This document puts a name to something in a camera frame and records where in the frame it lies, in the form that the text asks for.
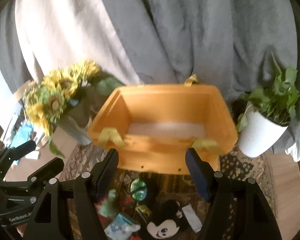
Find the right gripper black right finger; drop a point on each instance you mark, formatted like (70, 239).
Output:
(222, 219)

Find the beige curtain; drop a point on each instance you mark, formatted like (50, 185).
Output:
(58, 33)

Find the green black plush toy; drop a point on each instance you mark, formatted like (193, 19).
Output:
(138, 189)

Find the grey curtain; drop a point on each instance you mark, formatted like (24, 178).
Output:
(226, 43)

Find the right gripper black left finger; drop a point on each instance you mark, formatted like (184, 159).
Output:
(89, 188)

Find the Mickey Mouse plush toy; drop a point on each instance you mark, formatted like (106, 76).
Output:
(166, 220)

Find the red green plush toy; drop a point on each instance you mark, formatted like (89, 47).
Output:
(115, 204)

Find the patterned oriental rug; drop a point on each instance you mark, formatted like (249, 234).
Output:
(234, 165)

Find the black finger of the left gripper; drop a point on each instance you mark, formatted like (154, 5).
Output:
(9, 155)
(41, 176)

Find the white paper tag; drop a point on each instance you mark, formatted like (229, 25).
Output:
(192, 218)

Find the green leafy plant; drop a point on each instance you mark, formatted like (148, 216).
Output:
(277, 102)

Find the grey ribbed vase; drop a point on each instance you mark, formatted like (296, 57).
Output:
(75, 121)

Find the blue cloth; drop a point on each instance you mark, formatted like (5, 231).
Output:
(23, 134)

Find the blue white cartoon pouch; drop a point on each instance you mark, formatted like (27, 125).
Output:
(122, 227)

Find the orange plastic crate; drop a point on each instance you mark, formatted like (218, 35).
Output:
(152, 126)

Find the sunflower bouquet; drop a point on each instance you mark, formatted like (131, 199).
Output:
(62, 89)

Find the white ribbed plant pot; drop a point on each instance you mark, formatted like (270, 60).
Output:
(256, 133)

